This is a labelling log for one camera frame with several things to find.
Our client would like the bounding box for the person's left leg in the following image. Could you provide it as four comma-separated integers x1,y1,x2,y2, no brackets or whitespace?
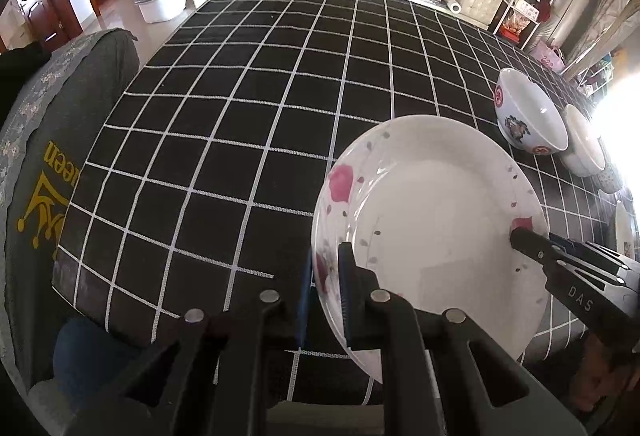
52,318,153,412

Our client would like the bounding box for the white plate with dark print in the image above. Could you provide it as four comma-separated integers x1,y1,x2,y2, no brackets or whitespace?
614,201,639,261

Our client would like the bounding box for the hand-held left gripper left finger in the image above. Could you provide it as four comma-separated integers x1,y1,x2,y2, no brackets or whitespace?
67,252,316,436

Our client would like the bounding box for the pink bag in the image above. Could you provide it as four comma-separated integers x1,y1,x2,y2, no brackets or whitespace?
530,40,566,72

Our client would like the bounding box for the floral patterned bowl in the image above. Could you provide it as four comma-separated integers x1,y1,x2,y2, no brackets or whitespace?
597,166,624,195

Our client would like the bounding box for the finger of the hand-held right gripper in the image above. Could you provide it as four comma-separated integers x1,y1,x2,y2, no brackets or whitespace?
549,232,636,269
510,227,569,275

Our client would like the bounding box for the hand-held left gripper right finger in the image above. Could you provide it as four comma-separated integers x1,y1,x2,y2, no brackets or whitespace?
337,242,588,436

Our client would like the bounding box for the grey chair cover yellow print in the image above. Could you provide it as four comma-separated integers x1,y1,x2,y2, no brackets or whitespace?
0,30,141,397

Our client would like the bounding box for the white bowl with red print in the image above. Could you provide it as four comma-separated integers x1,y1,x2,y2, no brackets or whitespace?
494,67,570,157

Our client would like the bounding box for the white plate with pink flowers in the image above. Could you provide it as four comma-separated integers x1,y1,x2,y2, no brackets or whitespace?
311,115,551,384

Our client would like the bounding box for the white plastic tub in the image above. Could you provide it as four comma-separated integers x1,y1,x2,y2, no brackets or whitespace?
134,0,188,24

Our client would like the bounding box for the plain white bowl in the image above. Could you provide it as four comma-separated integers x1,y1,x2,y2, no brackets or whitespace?
559,104,607,177

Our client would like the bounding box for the black checked tablecloth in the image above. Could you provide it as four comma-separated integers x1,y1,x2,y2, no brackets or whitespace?
52,0,640,409

